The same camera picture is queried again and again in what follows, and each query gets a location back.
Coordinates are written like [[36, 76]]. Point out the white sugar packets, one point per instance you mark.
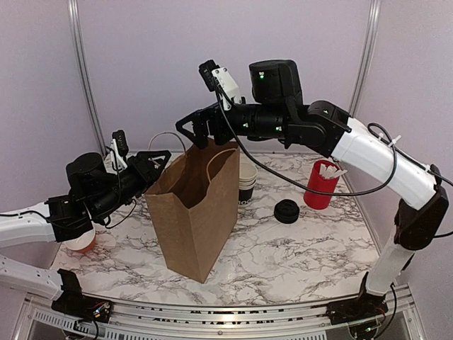
[[330, 171]]

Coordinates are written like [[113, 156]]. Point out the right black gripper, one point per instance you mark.
[[201, 116]]

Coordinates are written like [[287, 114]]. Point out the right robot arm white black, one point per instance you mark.
[[333, 133]]

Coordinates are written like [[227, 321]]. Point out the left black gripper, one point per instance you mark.
[[141, 161]]

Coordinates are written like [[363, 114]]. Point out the stack of black paper cups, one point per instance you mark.
[[248, 174]]

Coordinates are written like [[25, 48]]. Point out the aluminium frame post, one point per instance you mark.
[[78, 42], [371, 33]]

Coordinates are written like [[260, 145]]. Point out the orange white bowl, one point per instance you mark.
[[82, 244]]

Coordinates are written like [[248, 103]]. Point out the brown paper bag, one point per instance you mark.
[[194, 207]]

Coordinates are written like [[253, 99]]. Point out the left aluminium frame post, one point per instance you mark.
[[78, 42]]

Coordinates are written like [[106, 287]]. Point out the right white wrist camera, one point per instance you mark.
[[219, 80]]

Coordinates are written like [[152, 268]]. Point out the stack of black cup lids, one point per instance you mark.
[[286, 211]]

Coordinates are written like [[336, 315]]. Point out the red cylindrical container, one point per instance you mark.
[[317, 183]]

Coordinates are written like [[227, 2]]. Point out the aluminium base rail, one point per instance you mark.
[[148, 320]]

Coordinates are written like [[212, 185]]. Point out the right aluminium frame post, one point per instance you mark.
[[371, 33]]

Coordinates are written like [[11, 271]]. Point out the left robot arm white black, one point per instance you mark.
[[58, 219]]

